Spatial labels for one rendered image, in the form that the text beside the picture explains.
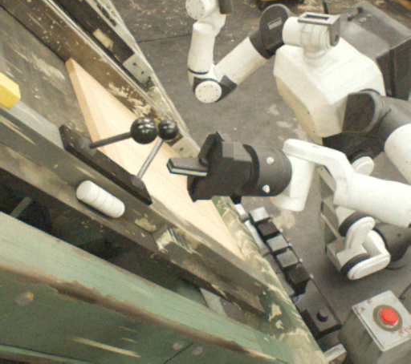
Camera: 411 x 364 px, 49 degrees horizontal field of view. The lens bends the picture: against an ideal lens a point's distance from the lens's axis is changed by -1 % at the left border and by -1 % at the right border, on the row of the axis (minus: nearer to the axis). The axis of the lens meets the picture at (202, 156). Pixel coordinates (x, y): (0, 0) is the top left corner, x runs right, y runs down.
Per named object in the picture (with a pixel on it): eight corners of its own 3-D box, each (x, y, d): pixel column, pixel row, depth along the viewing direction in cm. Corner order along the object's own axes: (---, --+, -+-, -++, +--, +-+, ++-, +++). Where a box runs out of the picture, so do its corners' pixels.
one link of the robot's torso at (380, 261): (358, 235, 209) (365, 217, 200) (386, 269, 196) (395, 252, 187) (320, 249, 203) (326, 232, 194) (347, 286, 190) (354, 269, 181)
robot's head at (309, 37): (300, 38, 112) (293, 10, 106) (339, 45, 106) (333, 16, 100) (288, 57, 110) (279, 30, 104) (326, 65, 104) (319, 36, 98)
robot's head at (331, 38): (310, 38, 109) (307, 9, 104) (343, 43, 104) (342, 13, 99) (296, 51, 106) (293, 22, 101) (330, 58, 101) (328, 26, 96)
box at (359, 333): (400, 361, 115) (425, 331, 103) (362, 381, 112) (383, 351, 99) (372, 321, 123) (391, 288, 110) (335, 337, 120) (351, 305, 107)
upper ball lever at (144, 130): (86, 166, 66) (162, 147, 60) (67, 154, 63) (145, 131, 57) (91, 144, 68) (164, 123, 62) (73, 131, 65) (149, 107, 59)
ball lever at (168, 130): (145, 197, 73) (186, 128, 76) (132, 187, 71) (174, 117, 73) (131, 190, 76) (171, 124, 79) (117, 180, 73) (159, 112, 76)
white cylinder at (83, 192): (77, 203, 63) (113, 223, 69) (93, 190, 62) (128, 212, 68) (73, 188, 65) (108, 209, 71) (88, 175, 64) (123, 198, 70)
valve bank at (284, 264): (316, 317, 143) (331, 278, 126) (277, 334, 139) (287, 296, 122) (246, 206, 176) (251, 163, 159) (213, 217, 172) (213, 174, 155)
